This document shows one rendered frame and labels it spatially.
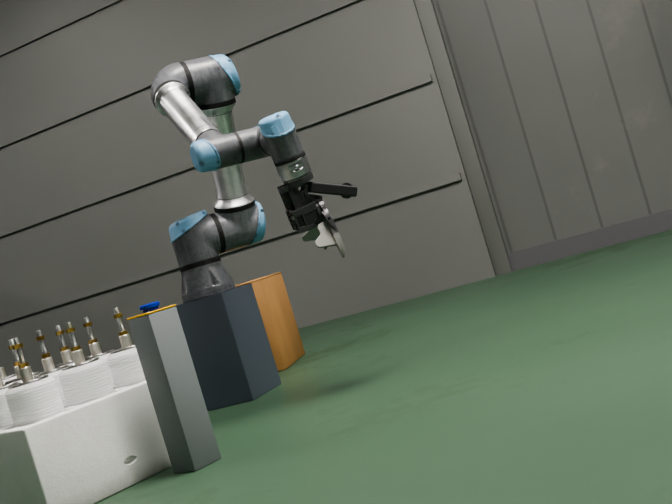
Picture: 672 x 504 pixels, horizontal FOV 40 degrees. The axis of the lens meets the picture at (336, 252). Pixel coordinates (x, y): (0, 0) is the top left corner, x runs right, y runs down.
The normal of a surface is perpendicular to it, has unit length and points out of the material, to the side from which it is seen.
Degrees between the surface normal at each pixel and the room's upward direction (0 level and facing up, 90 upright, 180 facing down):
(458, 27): 90
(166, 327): 90
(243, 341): 90
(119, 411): 90
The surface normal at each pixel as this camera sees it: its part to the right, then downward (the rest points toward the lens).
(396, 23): -0.37, 0.12
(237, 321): 0.88, -0.26
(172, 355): 0.72, -0.21
